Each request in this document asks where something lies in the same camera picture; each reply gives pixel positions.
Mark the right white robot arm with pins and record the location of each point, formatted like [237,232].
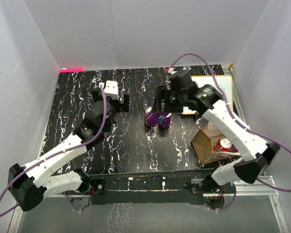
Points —
[211,102]

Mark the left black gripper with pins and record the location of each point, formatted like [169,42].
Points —
[123,107]

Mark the red Coke can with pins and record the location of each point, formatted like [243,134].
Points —
[222,145]
[148,117]

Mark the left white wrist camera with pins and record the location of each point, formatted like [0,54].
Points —
[110,89]

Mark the yellow framed whiteboard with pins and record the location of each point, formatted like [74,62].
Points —
[225,82]

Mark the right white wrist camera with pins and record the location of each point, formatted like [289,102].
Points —
[171,71]

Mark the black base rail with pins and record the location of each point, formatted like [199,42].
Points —
[182,186]

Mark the pink LED strip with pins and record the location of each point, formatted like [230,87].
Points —
[67,70]

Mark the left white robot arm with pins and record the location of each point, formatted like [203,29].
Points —
[31,183]

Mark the purple fanta can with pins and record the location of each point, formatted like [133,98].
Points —
[158,117]
[233,149]
[165,123]

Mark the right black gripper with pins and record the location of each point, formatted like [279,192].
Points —
[162,93]

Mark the canvas bag with cat print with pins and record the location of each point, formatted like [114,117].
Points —
[203,143]

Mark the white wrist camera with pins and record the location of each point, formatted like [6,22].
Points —
[110,89]
[171,71]

